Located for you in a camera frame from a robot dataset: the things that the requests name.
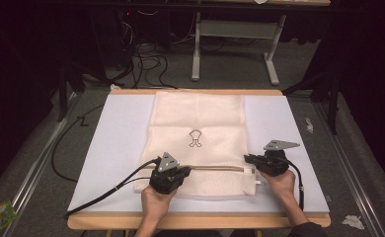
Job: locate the metal floor rail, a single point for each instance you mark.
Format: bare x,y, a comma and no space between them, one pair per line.
351,184
39,158

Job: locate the crumpled clear plastic scrap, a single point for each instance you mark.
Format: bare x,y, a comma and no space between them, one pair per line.
309,125

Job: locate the person's left hand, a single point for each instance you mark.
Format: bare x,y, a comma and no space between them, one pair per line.
156,202

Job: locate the cream mesh laundry bag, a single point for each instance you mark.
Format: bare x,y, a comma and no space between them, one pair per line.
197,112

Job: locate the person's right hand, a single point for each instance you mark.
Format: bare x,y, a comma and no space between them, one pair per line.
279,186

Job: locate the small white floor scrap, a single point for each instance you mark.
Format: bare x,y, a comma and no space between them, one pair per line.
115,87

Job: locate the black stand with legs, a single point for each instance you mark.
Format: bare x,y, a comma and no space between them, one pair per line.
69,89
332,98

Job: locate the crumpled white tissue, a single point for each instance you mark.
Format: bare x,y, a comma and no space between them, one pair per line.
353,222

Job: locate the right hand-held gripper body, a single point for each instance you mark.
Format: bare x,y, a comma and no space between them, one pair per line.
274,164

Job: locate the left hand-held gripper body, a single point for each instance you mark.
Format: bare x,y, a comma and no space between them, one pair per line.
166,179

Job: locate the white desk frame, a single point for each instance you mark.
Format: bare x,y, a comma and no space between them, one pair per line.
236,29

